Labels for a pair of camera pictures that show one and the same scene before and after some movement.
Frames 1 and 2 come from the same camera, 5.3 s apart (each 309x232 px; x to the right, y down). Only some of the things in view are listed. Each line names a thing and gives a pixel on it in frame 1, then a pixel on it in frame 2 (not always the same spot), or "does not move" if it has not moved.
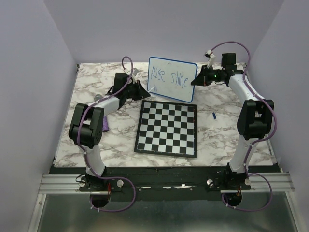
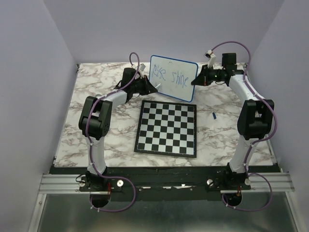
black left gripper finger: x=143 y=92 to x=151 y=84
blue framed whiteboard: x=171 y=78 does not move
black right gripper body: x=213 y=75 does not move
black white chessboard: x=167 y=128 does not move
